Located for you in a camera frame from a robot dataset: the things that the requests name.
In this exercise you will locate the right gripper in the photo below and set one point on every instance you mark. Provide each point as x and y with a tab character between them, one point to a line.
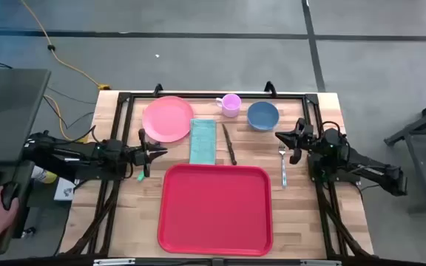
306	136

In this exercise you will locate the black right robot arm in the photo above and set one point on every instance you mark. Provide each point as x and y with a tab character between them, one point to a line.
375	170

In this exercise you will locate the dark grey desk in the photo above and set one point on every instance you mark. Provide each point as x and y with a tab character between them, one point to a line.
9	111

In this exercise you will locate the red plastic tray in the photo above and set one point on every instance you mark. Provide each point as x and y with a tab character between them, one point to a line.
214	210

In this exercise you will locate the white printed box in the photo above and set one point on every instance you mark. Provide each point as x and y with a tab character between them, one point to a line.
64	190

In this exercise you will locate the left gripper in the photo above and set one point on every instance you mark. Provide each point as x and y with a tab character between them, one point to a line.
139	155

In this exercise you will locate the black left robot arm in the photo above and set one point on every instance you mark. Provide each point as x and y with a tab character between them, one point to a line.
69	155

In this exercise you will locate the pink plastic plate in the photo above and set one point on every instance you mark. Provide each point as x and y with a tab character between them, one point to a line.
166	118

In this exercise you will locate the teal cloth napkin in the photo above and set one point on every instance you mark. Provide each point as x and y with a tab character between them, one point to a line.
202	142

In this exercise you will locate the black table clamp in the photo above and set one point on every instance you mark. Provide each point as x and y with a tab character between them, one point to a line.
271	89
157	89

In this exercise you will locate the black computer mouse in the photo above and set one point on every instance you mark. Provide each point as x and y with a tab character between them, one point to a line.
9	192

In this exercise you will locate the black aluminium table frame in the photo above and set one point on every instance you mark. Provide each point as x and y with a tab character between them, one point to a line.
216	96

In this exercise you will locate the yellow white bottle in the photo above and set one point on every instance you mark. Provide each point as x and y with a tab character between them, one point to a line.
46	178

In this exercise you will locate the lilac plastic mug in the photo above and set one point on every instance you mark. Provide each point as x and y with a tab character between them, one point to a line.
231	105

